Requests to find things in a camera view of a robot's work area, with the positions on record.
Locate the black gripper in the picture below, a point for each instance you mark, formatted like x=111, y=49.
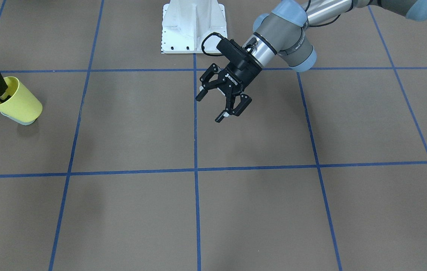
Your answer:
x=244, y=70

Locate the yellow plastic cup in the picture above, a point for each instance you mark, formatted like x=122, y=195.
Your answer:
x=22, y=104

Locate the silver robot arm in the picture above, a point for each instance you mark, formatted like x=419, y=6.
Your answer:
x=282, y=32

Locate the green plastic cup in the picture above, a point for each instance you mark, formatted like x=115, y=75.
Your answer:
x=21, y=122

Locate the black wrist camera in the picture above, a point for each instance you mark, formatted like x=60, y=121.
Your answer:
x=237, y=55

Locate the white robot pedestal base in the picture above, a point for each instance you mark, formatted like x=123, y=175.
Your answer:
x=186, y=24

